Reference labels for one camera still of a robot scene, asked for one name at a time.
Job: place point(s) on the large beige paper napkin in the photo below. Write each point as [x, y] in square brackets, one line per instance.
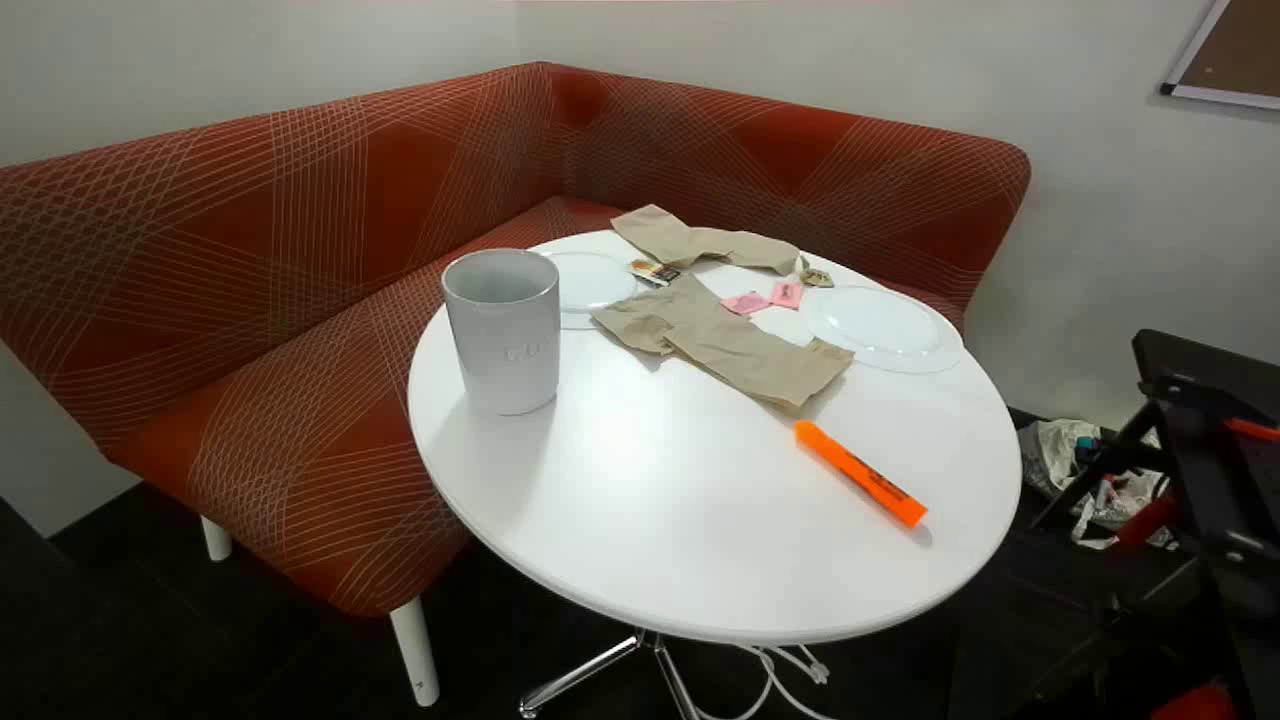
[727, 347]

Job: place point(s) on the beige folded paper napkin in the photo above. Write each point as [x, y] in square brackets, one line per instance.
[755, 248]
[659, 230]

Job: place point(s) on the orange patterned corner sofa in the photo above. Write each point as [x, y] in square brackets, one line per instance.
[267, 266]

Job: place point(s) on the white plastic bag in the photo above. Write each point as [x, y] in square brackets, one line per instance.
[1074, 455]

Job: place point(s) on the brown sugar packet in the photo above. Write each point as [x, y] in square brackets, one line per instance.
[815, 278]

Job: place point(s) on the framed cork bulletin board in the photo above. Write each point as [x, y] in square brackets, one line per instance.
[1235, 48]

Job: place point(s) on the chrome table base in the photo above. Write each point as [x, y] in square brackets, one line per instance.
[586, 674]

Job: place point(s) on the light grey ceramic mug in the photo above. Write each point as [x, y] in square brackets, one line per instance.
[502, 341]

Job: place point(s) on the orange marker pen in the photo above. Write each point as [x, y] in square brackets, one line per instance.
[863, 473]

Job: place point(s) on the pink sweetener packet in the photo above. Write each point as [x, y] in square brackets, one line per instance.
[786, 295]
[746, 305]

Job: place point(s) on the white sofa leg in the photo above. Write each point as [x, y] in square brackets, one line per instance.
[216, 537]
[419, 655]

